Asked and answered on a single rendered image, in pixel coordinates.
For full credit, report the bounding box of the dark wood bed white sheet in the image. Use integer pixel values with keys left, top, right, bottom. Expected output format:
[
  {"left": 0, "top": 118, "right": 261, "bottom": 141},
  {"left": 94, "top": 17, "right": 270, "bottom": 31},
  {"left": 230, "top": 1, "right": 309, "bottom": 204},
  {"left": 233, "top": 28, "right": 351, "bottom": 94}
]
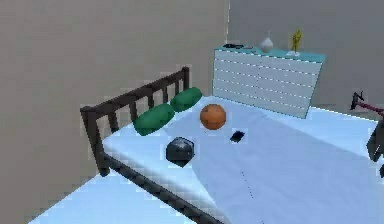
[{"left": 79, "top": 65, "right": 384, "bottom": 224}]

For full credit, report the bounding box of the green pillow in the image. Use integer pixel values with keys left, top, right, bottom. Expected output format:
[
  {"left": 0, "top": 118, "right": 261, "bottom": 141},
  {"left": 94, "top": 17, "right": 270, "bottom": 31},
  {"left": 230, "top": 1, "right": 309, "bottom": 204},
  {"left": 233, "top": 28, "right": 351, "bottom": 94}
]
[
  {"left": 169, "top": 86, "right": 204, "bottom": 113},
  {"left": 132, "top": 103, "right": 176, "bottom": 137}
]

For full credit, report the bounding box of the orange ball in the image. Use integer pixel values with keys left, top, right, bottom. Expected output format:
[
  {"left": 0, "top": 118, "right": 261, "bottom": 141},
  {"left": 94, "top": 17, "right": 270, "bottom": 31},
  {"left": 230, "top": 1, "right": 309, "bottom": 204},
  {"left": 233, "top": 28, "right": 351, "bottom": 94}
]
[{"left": 199, "top": 103, "right": 228, "bottom": 131}]

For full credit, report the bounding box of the dark grey boxy object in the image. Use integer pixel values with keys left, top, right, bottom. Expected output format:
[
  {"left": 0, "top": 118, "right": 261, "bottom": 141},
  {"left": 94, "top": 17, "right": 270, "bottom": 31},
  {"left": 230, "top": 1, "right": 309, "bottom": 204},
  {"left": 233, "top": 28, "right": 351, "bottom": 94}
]
[{"left": 165, "top": 136, "right": 196, "bottom": 169}]

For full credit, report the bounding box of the small black phone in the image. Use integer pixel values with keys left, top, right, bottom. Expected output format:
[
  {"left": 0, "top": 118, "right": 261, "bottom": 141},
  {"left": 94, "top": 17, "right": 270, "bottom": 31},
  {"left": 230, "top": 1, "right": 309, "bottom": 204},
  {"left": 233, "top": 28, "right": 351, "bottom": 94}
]
[{"left": 229, "top": 130, "right": 246, "bottom": 144}]

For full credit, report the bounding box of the flat black object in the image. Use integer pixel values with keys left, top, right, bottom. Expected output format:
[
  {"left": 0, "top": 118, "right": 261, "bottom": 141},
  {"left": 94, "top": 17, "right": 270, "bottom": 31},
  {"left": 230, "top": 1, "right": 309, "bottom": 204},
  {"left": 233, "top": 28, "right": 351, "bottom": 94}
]
[{"left": 222, "top": 42, "right": 246, "bottom": 50}]

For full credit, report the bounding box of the white dresser teal top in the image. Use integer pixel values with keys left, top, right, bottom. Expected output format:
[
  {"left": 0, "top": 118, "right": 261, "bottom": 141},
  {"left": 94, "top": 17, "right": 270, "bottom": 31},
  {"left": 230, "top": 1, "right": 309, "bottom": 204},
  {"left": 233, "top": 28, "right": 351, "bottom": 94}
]
[{"left": 211, "top": 45, "right": 327, "bottom": 120}]

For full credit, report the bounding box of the white vase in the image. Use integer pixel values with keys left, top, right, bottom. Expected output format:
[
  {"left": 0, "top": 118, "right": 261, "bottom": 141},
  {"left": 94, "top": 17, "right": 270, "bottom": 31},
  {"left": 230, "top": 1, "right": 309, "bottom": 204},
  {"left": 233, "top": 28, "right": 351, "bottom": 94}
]
[{"left": 259, "top": 31, "right": 275, "bottom": 54}]

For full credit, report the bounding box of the yellow statuette white base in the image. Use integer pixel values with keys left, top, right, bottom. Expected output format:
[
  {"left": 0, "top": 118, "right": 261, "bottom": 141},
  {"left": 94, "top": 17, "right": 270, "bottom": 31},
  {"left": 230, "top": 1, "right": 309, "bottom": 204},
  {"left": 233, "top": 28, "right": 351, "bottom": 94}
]
[{"left": 286, "top": 27, "right": 304, "bottom": 57}]

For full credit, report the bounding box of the red rod black end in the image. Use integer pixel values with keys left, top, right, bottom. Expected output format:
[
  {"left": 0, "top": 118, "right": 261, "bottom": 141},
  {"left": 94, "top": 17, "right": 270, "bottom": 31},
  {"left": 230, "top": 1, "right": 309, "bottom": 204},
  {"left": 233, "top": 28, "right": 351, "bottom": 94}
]
[{"left": 349, "top": 90, "right": 384, "bottom": 118}]

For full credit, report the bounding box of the dark grey blocky shape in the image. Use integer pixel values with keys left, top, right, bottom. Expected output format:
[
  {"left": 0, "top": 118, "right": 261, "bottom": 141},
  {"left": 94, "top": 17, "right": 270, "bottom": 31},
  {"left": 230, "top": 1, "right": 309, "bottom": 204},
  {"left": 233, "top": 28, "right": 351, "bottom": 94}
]
[{"left": 366, "top": 119, "right": 384, "bottom": 179}]

